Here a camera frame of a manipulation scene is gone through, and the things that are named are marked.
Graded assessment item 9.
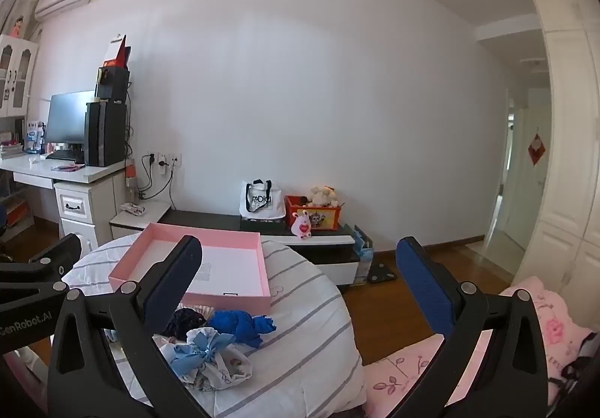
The white low cabinet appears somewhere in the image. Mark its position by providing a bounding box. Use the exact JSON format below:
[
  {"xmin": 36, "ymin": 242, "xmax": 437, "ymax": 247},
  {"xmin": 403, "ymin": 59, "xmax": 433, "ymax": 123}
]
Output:
[{"xmin": 110, "ymin": 200, "xmax": 172, "ymax": 241}]

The orange white box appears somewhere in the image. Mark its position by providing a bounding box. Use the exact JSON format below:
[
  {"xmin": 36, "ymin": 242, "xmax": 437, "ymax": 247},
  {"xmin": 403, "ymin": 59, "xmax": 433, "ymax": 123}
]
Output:
[{"xmin": 4, "ymin": 201, "xmax": 30, "ymax": 226}]

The white glass door cabinet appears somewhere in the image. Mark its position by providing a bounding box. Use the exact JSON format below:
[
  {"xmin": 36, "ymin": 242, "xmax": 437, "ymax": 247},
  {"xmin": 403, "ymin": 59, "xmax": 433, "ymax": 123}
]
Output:
[{"xmin": 0, "ymin": 34, "xmax": 39, "ymax": 119}]

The white desk drawer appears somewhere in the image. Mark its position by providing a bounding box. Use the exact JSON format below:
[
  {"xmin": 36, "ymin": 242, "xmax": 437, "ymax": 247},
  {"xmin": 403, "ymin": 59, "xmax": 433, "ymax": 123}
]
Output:
[{"xmin": 56, "ymin": 194, "xmax": 92, "ymax": 218}]

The stack of books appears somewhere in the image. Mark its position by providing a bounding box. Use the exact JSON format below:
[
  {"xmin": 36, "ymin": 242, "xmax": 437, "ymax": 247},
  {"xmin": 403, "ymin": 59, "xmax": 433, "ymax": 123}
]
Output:
[{"xmin": 0, "ymin": 132, "xmax": 24, "ymax": 160}]

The white door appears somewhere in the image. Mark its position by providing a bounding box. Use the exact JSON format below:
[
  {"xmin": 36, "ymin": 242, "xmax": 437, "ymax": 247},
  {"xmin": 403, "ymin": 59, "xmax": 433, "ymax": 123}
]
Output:
[{"xmin": 504, "ymin": 106, "xmax": 551, "ymax": 259}]

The pink floral bed sheet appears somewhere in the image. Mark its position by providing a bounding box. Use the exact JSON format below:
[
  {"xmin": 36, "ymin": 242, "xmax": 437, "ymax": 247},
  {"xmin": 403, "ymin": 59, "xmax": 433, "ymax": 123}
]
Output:
[{"xmin": 0, "ymin": 276, "xmax": 596, "ymax": 418}]

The red white folder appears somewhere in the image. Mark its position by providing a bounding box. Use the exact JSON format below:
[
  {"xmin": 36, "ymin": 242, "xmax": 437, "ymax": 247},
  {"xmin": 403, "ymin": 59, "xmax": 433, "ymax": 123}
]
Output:
[{"xmin": 102, "ymin": 34, "xmax": 128, "ymax": 69}]

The dark top low bench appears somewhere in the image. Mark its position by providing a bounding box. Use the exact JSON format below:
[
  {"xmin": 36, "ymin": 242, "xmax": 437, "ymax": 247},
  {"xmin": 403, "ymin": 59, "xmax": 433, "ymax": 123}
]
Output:
[{"xmin": 159, "ymin": 209, "xmax": 376, "ymax": 287}]

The printed baby cloth blue bow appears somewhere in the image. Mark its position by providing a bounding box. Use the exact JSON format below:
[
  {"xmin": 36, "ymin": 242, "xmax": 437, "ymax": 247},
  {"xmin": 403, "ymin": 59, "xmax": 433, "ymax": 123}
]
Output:
[{"xmin": 166, "ymin": 326, "xmax": 254, "ymax": 393}]

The black floor scale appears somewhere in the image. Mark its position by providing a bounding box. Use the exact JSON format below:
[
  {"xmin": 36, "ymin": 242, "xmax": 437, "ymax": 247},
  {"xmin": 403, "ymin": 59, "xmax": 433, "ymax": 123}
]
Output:
[{"xmin": 367, "ymin": 262, "xmax": 398, "ymax": 284}]

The black crochet item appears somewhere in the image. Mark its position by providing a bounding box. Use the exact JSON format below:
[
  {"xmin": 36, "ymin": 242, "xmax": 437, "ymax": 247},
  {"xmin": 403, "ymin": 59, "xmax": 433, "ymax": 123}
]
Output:
[{"xmin": 162, "ymin": 308, "xmax": 208, "ymax": 340}]

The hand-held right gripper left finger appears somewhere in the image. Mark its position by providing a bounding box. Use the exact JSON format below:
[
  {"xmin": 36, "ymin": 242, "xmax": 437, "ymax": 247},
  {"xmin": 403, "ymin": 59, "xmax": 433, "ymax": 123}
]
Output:
[{"xmin": 47, "ymin": 234, "xmax": 207, "ymax": 418}]

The orange toy box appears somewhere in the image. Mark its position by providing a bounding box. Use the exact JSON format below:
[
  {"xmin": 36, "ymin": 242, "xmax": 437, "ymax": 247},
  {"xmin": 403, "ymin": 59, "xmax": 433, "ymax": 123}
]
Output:
[{"xmin": 284, "ymin": 195, "xmax": 342, "ymax": 231}]

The dark cloth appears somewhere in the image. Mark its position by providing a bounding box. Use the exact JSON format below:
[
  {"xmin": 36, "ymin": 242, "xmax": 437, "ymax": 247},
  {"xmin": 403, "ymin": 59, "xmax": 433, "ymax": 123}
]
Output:
[{"xmin": 546, "ymin": 329, "xmax": 594, "ymax": 400}]

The white desk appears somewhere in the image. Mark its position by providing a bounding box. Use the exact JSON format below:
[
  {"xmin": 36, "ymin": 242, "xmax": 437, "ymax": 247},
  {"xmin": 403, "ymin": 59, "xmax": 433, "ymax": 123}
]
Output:
[{"xmin": 0, "ymin": 154, "xmax": 129, "ymax": 254}]

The black box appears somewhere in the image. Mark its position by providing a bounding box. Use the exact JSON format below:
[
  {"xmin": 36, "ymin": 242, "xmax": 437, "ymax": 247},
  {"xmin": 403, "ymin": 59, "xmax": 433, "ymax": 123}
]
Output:
[{"xmin": 95, "ymin": 66, "xmax": 131, "ymax": 104}]

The red door decoration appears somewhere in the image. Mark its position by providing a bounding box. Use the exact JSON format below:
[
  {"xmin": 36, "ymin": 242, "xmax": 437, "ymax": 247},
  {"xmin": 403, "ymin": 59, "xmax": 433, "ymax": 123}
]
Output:
[{"xmin": 528, "ymin": 133, "xmax": 547, "ymax": 169}]

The pink cardboard box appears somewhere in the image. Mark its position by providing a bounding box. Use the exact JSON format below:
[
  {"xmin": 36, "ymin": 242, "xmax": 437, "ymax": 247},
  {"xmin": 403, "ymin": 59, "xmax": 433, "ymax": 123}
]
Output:
[{"xmin": 108, "ymin": 222, "xmax": 273, "ymax": 316}]

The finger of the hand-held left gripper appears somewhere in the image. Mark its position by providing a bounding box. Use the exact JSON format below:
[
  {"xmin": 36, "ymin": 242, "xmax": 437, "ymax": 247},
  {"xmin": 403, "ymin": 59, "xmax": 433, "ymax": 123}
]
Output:
[{"xmin": 0, "ymin": 233, "xmax": 83, "ymax": 283}]

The white striped quilt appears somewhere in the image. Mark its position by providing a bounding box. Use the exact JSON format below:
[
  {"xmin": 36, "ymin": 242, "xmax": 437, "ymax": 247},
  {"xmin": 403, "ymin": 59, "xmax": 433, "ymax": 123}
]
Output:
[{"xmin": 61, "ymin": 230, "xmax": 366, "ymax": 418}]

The blue white box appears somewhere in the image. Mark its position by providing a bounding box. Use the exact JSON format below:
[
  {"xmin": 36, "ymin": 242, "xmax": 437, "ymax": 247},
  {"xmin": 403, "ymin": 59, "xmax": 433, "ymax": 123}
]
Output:
[{"xmin": 25, "ymin": 120, "xmax": 45, "ymax": 153}]

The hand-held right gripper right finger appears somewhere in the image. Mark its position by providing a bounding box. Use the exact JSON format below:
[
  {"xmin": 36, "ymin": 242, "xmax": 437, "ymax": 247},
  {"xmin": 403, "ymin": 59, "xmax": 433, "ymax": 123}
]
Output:
[{"xmin": 395, "ymin": 236, "xmax": 549, "ymax": 418}]

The black power cable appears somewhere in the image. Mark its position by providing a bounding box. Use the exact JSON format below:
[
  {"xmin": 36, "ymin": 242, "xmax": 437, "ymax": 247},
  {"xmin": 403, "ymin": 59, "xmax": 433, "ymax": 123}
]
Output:
[
  {"xmin": 139, "ymin": 154, "xmax": 155, "ymax": 200},
  {"xmin": 141, "ymin": 159, "xmax": 176, "ymax": 203}
]

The blue knitted item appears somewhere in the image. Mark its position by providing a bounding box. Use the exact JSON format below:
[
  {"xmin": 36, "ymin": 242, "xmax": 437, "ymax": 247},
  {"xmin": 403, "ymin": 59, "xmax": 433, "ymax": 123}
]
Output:
[{"xmin": 206, "ymin": 309, "xmax": 277, "ymax": 348}]

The blue bag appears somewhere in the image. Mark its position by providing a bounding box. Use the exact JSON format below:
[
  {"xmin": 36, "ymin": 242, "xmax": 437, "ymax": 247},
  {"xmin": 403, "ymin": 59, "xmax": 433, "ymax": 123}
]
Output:
[{"xmin": 349, "ymin": 225, "xmax": 376, "ymax": 285}]

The black computer monitor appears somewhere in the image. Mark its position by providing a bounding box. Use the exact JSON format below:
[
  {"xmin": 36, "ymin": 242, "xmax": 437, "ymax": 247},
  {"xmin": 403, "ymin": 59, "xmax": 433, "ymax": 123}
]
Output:
[{"xmin": 44, "ymin": 90, "xmax": 97, "ymax": 151}]

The pink plush toy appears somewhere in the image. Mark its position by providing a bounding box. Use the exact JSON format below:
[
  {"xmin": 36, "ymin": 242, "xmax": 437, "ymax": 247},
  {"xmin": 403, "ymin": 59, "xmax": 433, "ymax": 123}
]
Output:
[{"xmin": 291, "ymin": 211, "xmax": 314, "ymax": 241}]

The cream wardrobe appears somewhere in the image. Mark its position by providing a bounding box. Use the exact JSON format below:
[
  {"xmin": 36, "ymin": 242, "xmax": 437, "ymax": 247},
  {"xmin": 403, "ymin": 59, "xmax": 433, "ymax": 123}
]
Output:
[{"xmin": 513, "ymin": 0, "xmax": 600, "ymax": 334}]

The white tote bag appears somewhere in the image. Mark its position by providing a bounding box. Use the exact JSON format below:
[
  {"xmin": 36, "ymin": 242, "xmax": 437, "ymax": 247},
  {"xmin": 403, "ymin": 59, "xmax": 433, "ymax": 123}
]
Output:
[{"xmin": 239, "ymin": 179, "xmax": 288, "ymax": 221}]

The beige plush toy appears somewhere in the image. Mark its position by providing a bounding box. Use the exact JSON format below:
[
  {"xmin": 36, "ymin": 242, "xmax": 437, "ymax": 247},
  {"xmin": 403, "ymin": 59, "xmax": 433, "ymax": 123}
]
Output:
[{"xmin": 307, "ymin": 185, "xmax": 341, "ymax": 207}]

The black computer tower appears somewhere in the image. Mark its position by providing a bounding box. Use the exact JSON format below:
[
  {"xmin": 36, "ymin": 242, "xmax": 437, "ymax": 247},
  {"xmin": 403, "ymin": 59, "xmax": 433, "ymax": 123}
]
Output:
[{"xmin": 84, "ymin": 100, "xmax": 128, "ymax": 168}]

